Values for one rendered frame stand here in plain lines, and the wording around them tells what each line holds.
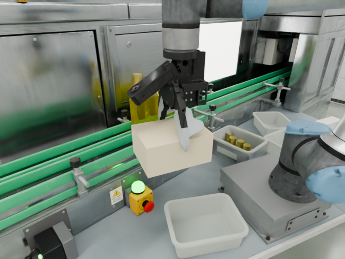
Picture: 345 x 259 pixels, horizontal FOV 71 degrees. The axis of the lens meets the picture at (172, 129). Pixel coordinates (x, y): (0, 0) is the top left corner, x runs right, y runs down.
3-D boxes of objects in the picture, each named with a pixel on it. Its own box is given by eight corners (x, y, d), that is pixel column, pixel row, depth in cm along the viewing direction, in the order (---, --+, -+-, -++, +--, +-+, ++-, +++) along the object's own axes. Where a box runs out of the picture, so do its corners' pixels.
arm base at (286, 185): (328, 192, 77) (338, 166, 72) (298, 210, 70) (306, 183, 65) (287, 168, 88) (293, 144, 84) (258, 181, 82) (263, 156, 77)
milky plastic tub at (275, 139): (280, 142, 128) (284, 128, 124) (322, 163, 111) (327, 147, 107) (257, 151, 120) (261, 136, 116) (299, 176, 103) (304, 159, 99)
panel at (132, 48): (233, 75, 159) (240, 18, 143) (236, 75, 157) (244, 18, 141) (113, 110, 104) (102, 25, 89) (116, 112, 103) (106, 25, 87)
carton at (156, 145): (211, 161, 58) (213, 133, 55) (148, 178, 52) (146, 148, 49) (188, 139, 68) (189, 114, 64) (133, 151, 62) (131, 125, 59)
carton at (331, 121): (339, 129, 139) (342, 119, 136) (311, 138, 130) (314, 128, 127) (329, 125, 144) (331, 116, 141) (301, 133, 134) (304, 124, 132)
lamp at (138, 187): (139, 184, 85) (139, 177, 84) (147, 190, 82) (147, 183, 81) (129, 189, 82) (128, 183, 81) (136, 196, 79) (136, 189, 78)
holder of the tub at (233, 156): (219, 135, 132) (221, 123, 128) (266, 156, 114) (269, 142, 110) (198, 147, 122) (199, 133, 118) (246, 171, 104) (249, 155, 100)
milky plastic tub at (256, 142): (227, 138, 128) (229, 124, 125) (267, 155, 114) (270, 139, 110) (206, 150, 118) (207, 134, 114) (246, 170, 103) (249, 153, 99)
